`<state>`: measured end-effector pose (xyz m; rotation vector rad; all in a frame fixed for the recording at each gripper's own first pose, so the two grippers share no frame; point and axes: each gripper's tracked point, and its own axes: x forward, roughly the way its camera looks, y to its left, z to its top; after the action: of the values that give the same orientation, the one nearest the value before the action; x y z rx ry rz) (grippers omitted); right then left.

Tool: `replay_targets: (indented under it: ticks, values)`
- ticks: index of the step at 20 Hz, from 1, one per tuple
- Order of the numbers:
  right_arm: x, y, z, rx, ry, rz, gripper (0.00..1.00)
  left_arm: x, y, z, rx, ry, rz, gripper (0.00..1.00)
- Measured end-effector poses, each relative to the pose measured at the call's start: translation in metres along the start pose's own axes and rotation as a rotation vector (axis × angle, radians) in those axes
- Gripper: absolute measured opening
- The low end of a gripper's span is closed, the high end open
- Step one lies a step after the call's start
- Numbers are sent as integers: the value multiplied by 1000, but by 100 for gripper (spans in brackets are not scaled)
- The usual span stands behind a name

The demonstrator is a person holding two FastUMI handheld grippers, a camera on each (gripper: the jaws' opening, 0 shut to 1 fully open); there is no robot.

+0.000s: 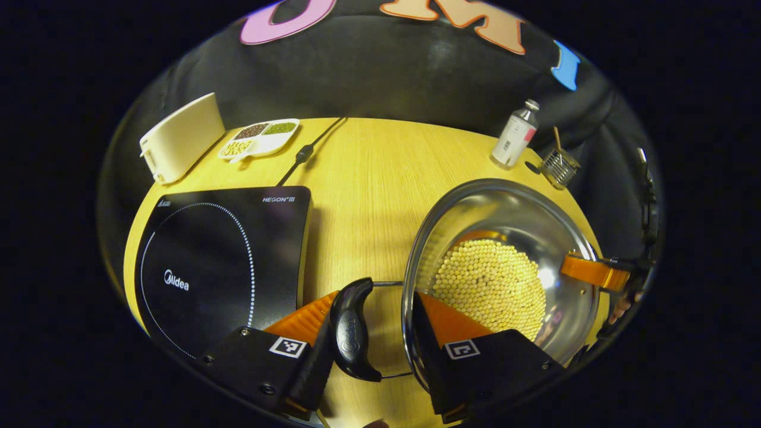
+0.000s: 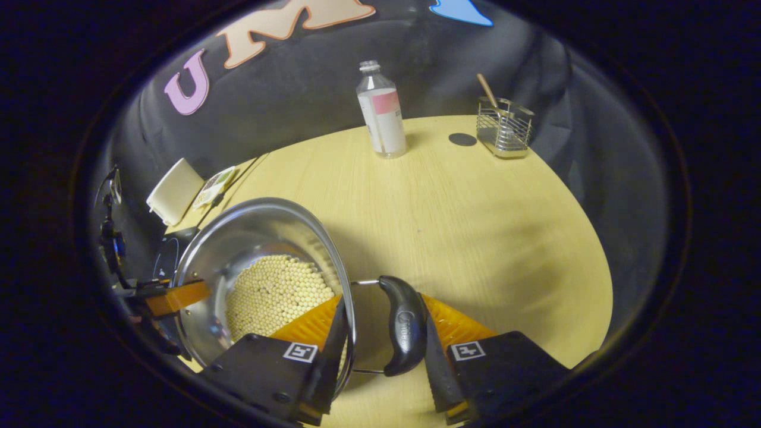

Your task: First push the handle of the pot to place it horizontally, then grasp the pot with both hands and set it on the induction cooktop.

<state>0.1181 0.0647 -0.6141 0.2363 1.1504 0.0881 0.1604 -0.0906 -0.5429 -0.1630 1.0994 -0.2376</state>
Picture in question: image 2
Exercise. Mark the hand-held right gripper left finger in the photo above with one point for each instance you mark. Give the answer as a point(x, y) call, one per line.
point(333, 362)

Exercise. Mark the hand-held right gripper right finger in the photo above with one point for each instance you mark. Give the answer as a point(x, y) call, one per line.
point(440, 374)

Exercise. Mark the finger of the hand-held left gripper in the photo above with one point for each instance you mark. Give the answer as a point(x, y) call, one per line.
point(175, 297)

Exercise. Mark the black induction cooktop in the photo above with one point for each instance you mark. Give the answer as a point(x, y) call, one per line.
point(172, 246)

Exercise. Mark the stainless steel pot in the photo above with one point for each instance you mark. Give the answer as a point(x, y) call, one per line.
point(255, 232)

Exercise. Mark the white box appliance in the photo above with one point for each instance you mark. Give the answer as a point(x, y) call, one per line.
point(175, 190)

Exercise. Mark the pile of yellow soybeans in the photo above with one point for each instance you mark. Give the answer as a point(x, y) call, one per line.
point(279, 291)

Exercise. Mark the white divided dish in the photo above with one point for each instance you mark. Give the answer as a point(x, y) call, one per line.
point(214, 187)

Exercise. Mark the dark round disc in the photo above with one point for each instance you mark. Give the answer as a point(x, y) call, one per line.
point(462, 139)

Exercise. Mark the clear bottle with pink label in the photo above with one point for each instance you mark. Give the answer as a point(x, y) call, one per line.
point(386, 125)

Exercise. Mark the wooden stick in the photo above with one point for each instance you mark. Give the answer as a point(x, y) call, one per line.
point(487, 89)

